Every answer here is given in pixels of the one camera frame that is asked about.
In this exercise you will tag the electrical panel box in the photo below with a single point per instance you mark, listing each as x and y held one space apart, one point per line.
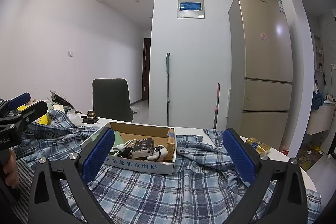
191 9

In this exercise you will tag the yellow plastic bag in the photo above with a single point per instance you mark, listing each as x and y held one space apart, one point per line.
44 120

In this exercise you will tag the blue plaid shirt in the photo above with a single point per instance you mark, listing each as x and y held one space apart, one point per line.
203 188

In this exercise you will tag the gold blue long box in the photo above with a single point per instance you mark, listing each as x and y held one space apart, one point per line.
170 144

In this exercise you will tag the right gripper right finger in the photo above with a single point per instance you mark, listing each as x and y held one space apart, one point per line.
288 203

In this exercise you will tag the black grey bag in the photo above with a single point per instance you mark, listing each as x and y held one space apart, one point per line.
60 100

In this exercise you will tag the green notebook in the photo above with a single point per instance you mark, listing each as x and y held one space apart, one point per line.
118 140

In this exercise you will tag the small black stand ornament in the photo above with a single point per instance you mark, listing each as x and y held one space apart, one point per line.
90 118

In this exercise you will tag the left hand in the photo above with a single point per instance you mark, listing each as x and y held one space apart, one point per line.
11 170

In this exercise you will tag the dark brown door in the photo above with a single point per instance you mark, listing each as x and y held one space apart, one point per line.
146 66

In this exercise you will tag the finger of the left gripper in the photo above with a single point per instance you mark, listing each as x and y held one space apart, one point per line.
18 101
29 114

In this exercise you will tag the black small device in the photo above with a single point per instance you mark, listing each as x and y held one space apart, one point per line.
143 148

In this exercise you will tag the black chair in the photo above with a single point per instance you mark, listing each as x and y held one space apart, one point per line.
110 99

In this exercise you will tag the small cream box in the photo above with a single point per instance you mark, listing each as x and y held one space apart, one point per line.
59 107

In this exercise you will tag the green handled mop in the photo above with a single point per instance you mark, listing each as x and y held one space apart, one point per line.
168 87

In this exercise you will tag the gold refrigerator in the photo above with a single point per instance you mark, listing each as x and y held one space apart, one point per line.
262 70

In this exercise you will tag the gold cigarette pack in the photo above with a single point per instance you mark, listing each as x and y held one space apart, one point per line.
258 145

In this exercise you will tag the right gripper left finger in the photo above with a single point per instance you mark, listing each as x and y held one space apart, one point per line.
48 203

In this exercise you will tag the shallow cardboard box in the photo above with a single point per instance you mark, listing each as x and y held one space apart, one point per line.
132 132

